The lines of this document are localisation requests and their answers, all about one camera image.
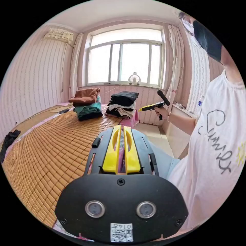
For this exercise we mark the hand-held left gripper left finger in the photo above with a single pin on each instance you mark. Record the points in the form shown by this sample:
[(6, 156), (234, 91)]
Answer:
[(111, 153)]

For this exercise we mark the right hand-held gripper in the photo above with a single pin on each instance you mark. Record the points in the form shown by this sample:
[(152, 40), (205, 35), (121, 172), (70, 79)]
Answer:
[(159, 104)]

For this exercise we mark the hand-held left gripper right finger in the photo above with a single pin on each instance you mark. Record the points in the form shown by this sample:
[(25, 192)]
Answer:
[(132, 155)]

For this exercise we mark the person's right forearm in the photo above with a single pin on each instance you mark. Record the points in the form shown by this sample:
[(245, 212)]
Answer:
[(181, 122)]

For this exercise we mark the pile of clothes with black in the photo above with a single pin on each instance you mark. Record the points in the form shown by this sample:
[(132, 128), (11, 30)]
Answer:
[(123, 104)]

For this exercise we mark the black short sleeve shirt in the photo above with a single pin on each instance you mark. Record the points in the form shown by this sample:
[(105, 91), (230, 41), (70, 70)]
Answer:
[(8, 140)]

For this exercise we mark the person's right hand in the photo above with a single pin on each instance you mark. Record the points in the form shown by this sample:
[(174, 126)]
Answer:
[(163, 112)]

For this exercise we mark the small white fan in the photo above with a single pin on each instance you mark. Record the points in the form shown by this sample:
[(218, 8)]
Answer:
[(134, 79)]

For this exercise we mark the window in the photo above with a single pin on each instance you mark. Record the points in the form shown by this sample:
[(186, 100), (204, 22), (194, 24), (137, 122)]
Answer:
[(125, 61)]

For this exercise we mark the pile of clothes with brown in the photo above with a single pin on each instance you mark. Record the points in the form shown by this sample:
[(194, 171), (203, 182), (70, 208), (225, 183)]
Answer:
[(87, 107)]

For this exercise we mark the white curtain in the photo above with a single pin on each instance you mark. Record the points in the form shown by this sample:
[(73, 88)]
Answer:
[(76, 65), (175, 63)]

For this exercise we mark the plastic bottle with blue label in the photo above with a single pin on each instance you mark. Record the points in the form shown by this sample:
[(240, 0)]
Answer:
[(200, 101)]

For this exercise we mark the bed with woven mat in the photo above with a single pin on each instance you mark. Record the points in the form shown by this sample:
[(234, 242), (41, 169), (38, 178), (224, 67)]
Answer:
[(48, 153)]

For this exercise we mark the flat cardboard piece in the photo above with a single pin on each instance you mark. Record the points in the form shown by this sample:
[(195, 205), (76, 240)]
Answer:
[(57, 109)]

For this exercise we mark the person's body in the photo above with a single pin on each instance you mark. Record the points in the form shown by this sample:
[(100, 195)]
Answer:
[(211, 153)]

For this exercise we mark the cloth-covered air conditioner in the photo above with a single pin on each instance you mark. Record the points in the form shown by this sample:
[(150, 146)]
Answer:
[(58, 35)]

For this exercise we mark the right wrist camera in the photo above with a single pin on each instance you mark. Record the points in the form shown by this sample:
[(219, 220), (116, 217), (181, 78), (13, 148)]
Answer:
[(163, 97)]

